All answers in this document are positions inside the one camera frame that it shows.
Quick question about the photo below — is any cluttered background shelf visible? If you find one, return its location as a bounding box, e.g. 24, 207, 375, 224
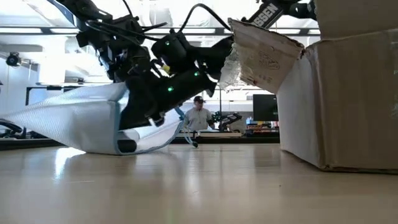
245, 121, 279, 138

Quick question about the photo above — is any taped brown cardboard box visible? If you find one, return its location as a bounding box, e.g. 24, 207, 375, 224
218, 0, 398, 174

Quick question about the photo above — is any black metal stand frame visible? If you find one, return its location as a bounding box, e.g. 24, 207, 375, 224
25, 85, 80, 106

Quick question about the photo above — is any person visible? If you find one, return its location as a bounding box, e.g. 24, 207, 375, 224
182, 95, 216, 132

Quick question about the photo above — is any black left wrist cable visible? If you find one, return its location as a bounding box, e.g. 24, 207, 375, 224
83, 18, 169, 41

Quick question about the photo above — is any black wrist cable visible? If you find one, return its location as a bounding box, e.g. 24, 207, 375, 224
178, 2, 233, 32
83, 18, 169, 41

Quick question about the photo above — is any black cylindrical item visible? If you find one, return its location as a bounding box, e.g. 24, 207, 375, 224
116, 139, 138, 154

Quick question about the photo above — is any black ceiling spot lamp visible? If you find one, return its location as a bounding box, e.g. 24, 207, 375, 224
6, 52, 21, 67

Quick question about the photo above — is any black monitor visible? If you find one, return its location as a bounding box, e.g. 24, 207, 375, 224
252, 94, 279, 122

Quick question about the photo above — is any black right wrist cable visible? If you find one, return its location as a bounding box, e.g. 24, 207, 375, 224
178, 2, 233, 32

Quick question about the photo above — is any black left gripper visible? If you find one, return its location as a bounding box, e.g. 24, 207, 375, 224
98, 33, 163, 83

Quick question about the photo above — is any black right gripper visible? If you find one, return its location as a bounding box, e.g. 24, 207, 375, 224
119, 70, 218, 131

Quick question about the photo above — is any clear mesh blue-zipper bag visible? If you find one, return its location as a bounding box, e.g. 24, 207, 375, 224
0, 81, 200, 156

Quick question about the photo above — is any background wooden table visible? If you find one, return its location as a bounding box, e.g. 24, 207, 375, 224
177, 130, 243, 139

